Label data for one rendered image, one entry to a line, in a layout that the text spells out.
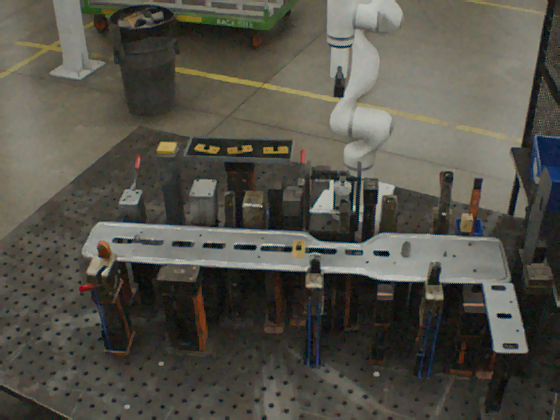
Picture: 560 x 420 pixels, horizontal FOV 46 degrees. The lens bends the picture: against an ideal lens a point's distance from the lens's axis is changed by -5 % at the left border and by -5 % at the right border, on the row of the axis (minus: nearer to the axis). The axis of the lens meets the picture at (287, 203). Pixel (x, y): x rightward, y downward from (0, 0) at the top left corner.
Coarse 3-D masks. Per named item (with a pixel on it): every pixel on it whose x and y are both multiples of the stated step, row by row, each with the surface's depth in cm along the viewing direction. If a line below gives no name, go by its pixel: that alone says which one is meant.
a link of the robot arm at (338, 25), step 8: (328, 0) 196; (336, 0) 194; (344, 0) 193; (352, 0) 195; (328, 8) 198; (336, 8) 195; (344, 8) 195; (352, 8) 195; (328, 16) 199; (336, 16) 197; (344, 16) 196; (352, 16) 196; (328, 24) 200; (336, 24) 198; (344, 24) 198; (352, 24) 197; (328, 32) 202; (336, 32) 200; (344, 32) 199; (352, 32) 201
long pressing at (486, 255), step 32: (128, 224) 232; (128, 256) 219; (160, 256) 219; (192, 256) 219; (224, 256) 219; (256, 256) 219; (288, 256) 218; (352, 256) 218; (384, 256) 218; (416, 256) 217; (448, 256) 217; (480, 256) 217
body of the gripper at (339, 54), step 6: (336, 48) 203; (342, 48) 202; (348, 48) 204; (336, 54) 203; (342, 54) 203; (348, 54) 206; (336, 60) 204; (342, 60) 204; (330, 66) 207; (336, 66) 205; (342, 66) 205; (330, 72) 207; (336, 72) 206; (342, 72) 206
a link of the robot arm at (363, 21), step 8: (360, 0) 207; (368, 0) 204; (376, 0) 199; (360, 8) 195; (368, 8) 195; (376, 8) 196; (360, 16) 195; (368, 16) 194; (376, 16) 195; (360, 24) 196; (368, 24) 195; (376, 24) 196
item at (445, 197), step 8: (448, 176) 215; (448, 184) 220; (440, 192) 222; (448, 192) 221; (440, 200) 222; (448, 200) 222; (440, 208) 223; (448, 208) 223; (440, 216) 225; (448, 216) 224
